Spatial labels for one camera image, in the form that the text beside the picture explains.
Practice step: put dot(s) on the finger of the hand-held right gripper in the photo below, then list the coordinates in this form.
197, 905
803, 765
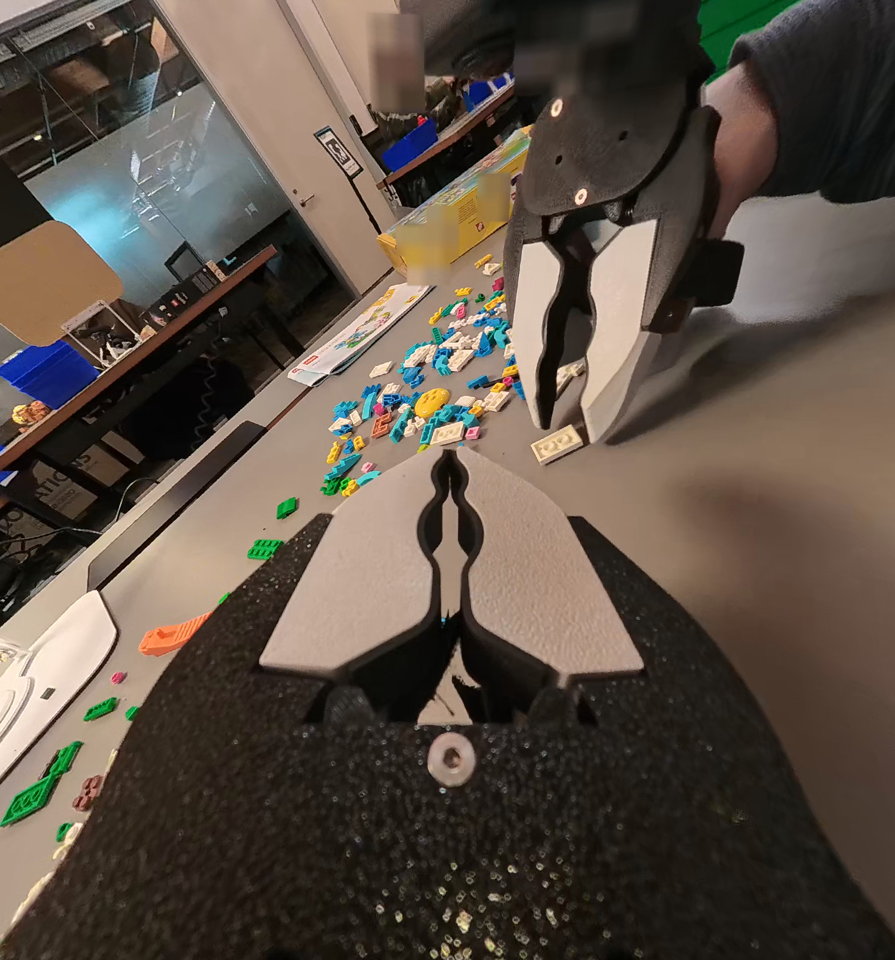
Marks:
541, 322
621, 322

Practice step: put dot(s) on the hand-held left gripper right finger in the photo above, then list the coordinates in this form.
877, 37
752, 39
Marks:
545, 592

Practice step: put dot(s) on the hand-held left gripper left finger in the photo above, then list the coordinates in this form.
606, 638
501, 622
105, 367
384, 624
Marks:
365, 592

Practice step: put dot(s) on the white plate brick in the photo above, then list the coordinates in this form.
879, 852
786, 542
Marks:
556, 445

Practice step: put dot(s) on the person's right forearm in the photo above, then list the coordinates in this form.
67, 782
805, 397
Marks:
852, 97

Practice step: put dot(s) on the grey desk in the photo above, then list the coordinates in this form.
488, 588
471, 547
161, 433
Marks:
755, 525

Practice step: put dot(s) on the person's right hand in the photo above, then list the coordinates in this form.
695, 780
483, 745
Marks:
747, 142

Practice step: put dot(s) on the pile of colourful toy bricks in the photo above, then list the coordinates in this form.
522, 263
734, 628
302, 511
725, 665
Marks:
447, 352

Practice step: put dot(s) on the green studded plate brick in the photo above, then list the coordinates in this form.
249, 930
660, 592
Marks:
265, 550

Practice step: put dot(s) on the small green flat brick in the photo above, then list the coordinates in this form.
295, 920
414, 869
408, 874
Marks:
287, 508
100, 709

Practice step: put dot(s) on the yellow round dish brick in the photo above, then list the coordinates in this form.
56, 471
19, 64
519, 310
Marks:
432, 403

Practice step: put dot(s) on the yellow toy set box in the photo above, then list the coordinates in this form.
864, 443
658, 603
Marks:
466, 196

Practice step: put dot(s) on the salmon angled brick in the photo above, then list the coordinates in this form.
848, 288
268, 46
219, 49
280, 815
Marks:
381, 427

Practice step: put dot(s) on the green board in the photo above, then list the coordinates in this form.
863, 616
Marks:
740, 22

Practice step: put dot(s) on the instruction booklet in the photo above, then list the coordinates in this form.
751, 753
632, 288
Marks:
357, 337

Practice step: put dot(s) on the orange brick separator tool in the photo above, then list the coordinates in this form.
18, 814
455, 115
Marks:
166, 639

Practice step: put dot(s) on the printed cardboard box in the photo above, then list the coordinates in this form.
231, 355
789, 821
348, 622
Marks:
72, 487

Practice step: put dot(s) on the white rounded flat base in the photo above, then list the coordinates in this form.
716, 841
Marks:
50, 675

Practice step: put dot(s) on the long wooden workbench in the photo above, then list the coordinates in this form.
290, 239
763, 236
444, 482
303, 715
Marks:
155, 330

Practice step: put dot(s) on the small brown toy brick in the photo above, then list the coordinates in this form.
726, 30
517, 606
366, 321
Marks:
87, 793

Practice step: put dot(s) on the green angled plate brick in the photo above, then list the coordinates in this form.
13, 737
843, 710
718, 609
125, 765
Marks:
65, 759

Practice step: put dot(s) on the clear display case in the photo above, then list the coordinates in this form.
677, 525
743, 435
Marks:
102, 334

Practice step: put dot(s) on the brown cardboard sheet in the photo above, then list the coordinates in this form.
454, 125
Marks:
42, 281

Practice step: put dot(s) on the wall sign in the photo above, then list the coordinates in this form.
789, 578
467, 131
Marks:
337, 151

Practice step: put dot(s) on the large green base plate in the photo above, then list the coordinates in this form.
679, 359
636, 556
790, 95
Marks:
27, 802

